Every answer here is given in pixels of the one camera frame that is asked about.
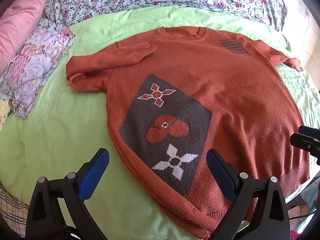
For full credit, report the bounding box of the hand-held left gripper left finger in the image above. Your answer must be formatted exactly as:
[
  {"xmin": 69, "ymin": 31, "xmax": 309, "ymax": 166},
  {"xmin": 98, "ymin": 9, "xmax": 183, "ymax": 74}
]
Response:
[{"xmin": 26, "ymin": 148, "xmax": 110, "ymax": 240}]

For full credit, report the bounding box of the purple floral pillow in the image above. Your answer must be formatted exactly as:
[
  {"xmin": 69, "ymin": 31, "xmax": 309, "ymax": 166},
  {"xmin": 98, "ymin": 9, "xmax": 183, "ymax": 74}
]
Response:
[{"xmin": 0, "ymin": 19, "xmax": 77, "ymax": 119}]

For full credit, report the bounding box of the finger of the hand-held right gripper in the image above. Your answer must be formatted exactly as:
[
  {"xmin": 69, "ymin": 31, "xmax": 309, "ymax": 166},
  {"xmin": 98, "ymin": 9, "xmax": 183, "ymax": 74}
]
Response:
[
  {"xmin": 298, "ymin": 125, "xmax": 320, "ymax": 138},
  {"xmin": 290, "ymin": 132, "xmax": 320, "ymax": 155}
]

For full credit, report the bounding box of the green bed sheet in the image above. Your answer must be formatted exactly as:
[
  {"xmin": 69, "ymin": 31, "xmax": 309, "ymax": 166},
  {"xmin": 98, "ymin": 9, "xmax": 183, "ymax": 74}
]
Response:
[{"xmin": 0, "ymin": 5, "xmax": 320, "ymax": 240}]

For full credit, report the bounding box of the teal cloth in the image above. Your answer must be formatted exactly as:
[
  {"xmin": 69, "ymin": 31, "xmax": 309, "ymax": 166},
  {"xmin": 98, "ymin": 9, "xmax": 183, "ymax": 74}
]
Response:
[{"xmin": 285, "ymin": 177, "xmax": 320, "ymax": 230}]

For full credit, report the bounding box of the pink pillow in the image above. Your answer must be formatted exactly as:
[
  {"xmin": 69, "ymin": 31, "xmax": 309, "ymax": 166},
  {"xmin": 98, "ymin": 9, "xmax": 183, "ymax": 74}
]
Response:
[{"xmin": 0, "ymin": 0, "xmax": 59, "ymax": 73}]

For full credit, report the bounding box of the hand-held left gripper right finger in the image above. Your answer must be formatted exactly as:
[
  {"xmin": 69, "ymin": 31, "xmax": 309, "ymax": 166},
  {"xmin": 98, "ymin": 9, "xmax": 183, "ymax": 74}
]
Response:
[{"xmin": 206, "ymin": 149, "xmax": 290, "ymax": 240}]

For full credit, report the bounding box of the orange knit sweater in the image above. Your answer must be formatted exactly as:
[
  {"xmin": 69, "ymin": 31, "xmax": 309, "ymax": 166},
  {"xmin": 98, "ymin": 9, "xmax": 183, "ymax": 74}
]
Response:
[{"xmin": 66, "ymin": 27, "xmax": 310, "ymax": 238}]

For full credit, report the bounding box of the black cable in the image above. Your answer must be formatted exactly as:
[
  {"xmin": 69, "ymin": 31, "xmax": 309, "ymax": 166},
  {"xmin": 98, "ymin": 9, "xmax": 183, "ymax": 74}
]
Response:
[{"xmin": 290, "ymin": 210, "xmax": 318, "ymax": 220}]

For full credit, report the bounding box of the plaid cloth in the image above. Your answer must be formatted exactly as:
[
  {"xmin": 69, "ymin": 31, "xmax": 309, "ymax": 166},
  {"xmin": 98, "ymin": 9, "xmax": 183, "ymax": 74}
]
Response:
[{"xmin": 0, "ymin": 180, "xmax": 30, "ymax": 230}]

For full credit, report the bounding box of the yellow cloth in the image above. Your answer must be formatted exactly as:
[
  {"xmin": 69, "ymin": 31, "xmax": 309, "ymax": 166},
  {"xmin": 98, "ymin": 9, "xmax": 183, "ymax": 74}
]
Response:
[{"xmin": 0, "ymin": 99, "xmax": 13, "ymax": 133}]

